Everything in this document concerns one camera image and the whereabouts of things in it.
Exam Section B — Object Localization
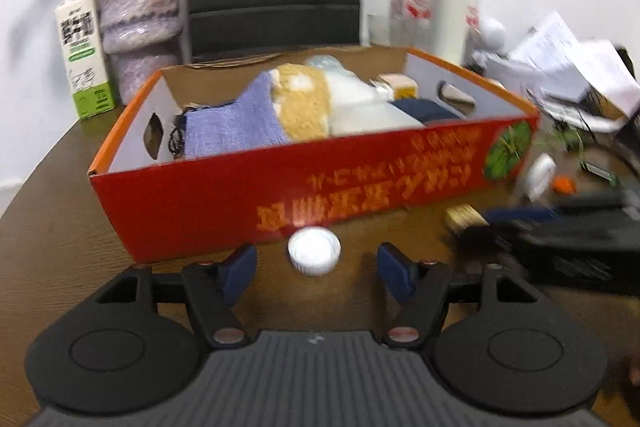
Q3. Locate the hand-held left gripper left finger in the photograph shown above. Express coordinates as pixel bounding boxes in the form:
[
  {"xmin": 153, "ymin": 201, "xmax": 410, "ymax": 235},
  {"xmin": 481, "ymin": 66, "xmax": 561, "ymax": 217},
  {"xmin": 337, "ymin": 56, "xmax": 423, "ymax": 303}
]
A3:
[{"xmin": 95, "ymin": 243, "xmax": 258, "ymax": 350}]

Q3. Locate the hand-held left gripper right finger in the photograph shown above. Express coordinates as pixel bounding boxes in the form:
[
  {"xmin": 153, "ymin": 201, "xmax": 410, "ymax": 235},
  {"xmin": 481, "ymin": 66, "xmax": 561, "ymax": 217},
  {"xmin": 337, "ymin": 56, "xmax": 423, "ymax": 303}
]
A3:
[{"xmin": 377, "ymin": 243, "xmax": 543, "ymax": 350}]

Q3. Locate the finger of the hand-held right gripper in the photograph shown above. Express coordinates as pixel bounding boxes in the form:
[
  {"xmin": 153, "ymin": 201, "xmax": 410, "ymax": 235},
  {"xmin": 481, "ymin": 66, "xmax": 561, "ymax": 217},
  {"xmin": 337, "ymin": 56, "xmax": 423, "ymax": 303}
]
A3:
[
  {"xmin": 457, "ymin": 224, "xmax": 526, "ymax": 260},
  {"xmin": 487, "ymin": 206, "xmax": 561, "ymax": 226}
]

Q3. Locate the small gold box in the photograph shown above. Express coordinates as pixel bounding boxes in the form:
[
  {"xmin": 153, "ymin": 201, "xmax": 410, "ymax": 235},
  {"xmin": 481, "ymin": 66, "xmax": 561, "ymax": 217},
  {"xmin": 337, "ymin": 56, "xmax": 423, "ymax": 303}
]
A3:
[{"xmin": 444, "ymin": 204, "xmax": 490, "ymax": 235}]

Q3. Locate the white round cap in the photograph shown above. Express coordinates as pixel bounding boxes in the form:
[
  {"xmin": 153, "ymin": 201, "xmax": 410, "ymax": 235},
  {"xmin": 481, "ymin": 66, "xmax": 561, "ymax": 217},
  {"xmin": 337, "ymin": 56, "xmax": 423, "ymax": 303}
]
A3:
[{"xmin": 287, "ymin": 227, "xmax": 342, "ymax": 277}]

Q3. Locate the orange cardboard box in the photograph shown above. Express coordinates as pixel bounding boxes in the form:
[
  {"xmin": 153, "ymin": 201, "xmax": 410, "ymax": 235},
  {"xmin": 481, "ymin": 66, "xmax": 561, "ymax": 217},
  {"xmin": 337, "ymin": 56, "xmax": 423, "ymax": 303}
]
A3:
[{"xmin": 89, "ymin": 46, "xmax": 541, "ymax": 264}]

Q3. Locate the clear plastic wrap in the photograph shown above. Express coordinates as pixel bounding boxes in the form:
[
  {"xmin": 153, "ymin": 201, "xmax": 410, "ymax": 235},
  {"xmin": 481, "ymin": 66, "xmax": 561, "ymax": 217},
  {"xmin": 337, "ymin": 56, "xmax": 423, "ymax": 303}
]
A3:
[{"xmin": 305, "ymin": 54, "xmax": 348, "ymax": 75}]

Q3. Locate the wooden desktop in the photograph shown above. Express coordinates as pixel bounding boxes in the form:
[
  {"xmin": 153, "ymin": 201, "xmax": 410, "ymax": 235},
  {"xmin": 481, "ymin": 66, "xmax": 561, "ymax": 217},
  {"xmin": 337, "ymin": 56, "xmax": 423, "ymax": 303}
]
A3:
[{"xmin": 0, "ymin": 104, "xmax": 640, "ymax": 427}]

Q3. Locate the small white bottle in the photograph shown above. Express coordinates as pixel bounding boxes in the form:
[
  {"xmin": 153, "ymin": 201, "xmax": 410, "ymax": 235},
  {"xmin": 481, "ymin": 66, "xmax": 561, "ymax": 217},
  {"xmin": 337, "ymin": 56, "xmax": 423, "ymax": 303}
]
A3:
[{"xmin": 522, "ymin": 154, "xmax": 557, "ymax": 202}]

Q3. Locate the navy blue cloth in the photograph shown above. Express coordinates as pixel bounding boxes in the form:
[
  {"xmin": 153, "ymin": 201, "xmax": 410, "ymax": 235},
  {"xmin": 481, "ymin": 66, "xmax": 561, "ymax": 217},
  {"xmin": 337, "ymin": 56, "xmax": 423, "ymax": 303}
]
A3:
[{"xmin": 390, "ymin": 97, "xmax": 466, "ymax": 126}]

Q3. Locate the purple towel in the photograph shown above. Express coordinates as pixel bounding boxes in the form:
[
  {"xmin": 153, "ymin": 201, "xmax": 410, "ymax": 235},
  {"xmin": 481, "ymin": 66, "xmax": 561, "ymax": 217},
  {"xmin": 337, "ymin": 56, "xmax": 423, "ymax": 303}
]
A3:
[{"xmin": 184, "ymin": 72, "xmax": 291, "ymax": 159}]

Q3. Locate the pile of white papers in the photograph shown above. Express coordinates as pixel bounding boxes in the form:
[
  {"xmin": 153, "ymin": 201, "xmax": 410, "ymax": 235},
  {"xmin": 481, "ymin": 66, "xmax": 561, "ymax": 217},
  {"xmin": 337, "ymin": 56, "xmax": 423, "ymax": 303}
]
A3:
[{"xmin": 482, "ymin": 11, "xmax": 640, "ymax": 132}]

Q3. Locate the white plastic bag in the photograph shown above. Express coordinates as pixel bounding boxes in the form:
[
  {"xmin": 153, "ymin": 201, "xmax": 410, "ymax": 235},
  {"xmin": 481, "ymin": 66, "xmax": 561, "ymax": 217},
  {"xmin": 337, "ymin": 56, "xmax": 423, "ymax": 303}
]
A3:
[{"xmin": 325, "ymin": 71, "xmax": 423, "ymax": 138}]

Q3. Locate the yellow and white fluffy towel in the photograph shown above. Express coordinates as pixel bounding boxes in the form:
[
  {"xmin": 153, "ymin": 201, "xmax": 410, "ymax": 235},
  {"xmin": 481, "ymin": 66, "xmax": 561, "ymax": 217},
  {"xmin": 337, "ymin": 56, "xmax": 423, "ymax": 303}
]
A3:
[{"xmin": 270, "ymin": 63, "xmax": 332, "ymax": 142}]

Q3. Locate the small yellow box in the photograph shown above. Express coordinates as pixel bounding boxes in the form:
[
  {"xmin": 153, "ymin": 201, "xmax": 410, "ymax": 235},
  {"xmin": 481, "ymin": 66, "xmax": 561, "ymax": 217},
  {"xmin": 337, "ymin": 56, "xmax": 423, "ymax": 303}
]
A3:
[{"xmin": 376, "ymin": 73, "xmax": 418, "ymax": 100}]

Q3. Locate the white round ball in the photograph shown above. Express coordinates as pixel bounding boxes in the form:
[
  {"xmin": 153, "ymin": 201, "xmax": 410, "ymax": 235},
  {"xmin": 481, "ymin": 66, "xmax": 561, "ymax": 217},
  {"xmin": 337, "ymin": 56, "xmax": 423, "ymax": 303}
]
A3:
[{"xmin": 475, "ymin": 18, "xmax": 507, "ymax": 52}]

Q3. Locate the white thermos bottle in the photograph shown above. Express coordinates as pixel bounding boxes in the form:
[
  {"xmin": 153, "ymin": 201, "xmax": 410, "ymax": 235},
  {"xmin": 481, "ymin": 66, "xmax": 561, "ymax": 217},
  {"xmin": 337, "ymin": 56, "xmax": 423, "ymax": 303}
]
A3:
[{"xmin": 431, "ymin": 0, "xmax": 482, "ymax": 68}]

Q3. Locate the clear glass cup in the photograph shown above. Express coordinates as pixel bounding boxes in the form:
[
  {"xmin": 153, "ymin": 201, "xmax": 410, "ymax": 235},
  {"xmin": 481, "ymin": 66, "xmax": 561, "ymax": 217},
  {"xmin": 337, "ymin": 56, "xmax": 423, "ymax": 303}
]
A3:
[{"xmin": 367, "ymin": 13, "xmax": 396, "ymax": 48}]

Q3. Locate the clear red label bottle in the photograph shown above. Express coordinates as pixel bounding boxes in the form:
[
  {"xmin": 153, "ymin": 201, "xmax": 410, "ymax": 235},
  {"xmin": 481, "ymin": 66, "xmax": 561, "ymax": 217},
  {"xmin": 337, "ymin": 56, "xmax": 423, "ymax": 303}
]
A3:
[{"xmin": 390, "ymin": 0, "xmax": 436, "ymax": 48}]

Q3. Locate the green and white carton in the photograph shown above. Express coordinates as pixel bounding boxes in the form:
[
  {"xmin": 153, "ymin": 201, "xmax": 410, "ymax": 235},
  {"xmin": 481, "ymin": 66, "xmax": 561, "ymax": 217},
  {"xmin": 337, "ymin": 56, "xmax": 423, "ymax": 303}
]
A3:
[{"xmin": 54, "ymin": 0, "xmax": 117, "ymax": 120}]

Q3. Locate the pink marbled vase with flowers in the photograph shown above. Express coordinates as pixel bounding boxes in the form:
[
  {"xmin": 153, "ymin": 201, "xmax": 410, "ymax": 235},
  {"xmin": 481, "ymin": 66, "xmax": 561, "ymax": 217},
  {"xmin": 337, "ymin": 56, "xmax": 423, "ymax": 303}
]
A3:
[{"xmin": 95, "ymin": 0, "xmax": 182, "ymax": 105}]

